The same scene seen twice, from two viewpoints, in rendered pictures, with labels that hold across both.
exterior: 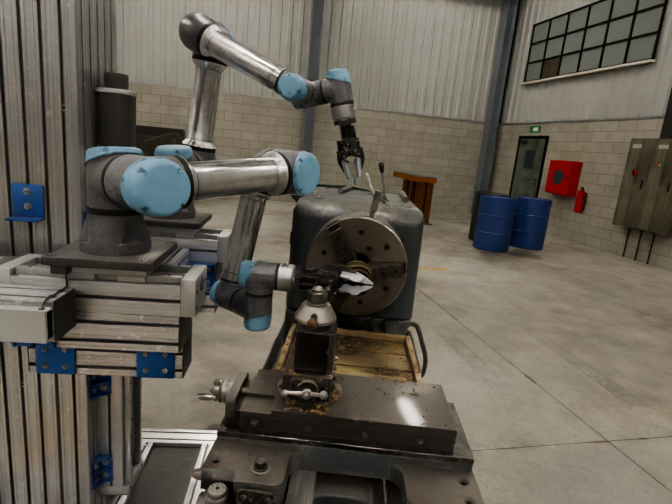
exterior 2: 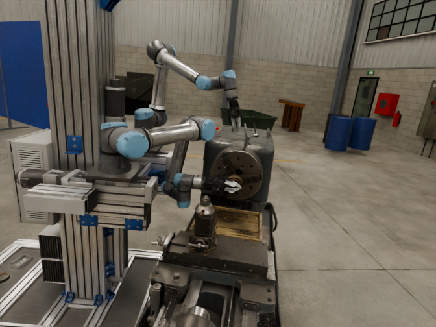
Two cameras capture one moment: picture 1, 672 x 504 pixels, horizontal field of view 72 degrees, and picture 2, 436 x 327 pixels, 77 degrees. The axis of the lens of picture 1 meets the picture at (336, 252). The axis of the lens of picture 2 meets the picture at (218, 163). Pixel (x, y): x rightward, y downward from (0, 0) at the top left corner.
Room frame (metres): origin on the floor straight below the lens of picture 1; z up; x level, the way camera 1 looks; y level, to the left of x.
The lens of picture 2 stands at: (-0.17, -0.10, 1.64)
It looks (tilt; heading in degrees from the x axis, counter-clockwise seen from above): 18 degrees down; 5
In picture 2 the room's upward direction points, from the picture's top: 5 degrees clockwise
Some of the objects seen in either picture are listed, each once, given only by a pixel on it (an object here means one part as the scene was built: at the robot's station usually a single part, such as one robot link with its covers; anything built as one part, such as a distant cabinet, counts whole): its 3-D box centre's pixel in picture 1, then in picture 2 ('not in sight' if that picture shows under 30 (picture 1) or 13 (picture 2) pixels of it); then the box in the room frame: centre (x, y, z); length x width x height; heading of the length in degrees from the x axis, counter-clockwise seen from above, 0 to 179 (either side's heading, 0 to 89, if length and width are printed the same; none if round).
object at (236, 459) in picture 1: (343, 444); (216, 268); (0.76, -0.05, 0.90); 0.47 x 0.30 x 0.06; 88
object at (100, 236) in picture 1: (115, 227); (115, 159); (1.03, 0.51, 1.21); 0.15 x 0.15 x 0.10
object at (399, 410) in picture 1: (339, 404); (215, 250); (0.81, -0.04, 0.95); 0.43 x 0.17 x 0.05; 88
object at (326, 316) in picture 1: (316, 311); (204, 207); (0.81, 0.03, 1.13); 0.08 x 0.08 x 0.03
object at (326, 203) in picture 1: (352, 244); (238, 158); (1.83, -0.06, 1.06); 0.59 x 0.48 x 0.39; 178
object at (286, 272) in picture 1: (288, 276); (198, 181); (1.21, 0.12, 1.08); 0.08 x 0.05 x 0.08; 178
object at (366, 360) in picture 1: (349, 357); (228, 223); (1.16, -0.06, 0.89); 0.36 x 0.30 x 0.04; 88
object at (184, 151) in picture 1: (174, 165); (144, 119); (1.53, 0.56, 1.33); 0.13 x 0.12 x 0.14; 165
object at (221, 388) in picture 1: (215, 390); (159, 240); (0.82, 0.21, 0.95); 0.07 x 0.04 x 0.04; 88
